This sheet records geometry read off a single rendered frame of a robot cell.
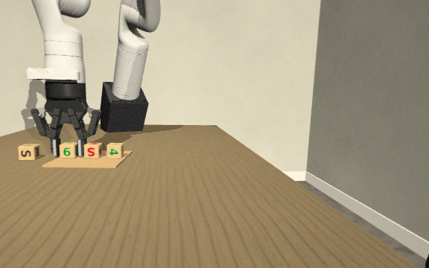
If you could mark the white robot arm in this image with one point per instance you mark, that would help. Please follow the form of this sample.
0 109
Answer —
63 44

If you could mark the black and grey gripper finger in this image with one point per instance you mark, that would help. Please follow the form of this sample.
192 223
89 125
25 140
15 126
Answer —
53 134
82 134

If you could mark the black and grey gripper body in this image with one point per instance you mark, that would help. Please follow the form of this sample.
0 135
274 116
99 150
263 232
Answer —
66 95

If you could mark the wooden letter block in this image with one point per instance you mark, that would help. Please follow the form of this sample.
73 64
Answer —
92 150
115 150
29 152
68 150

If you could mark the tan square mat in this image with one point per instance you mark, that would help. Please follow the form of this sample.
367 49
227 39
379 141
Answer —
81 162

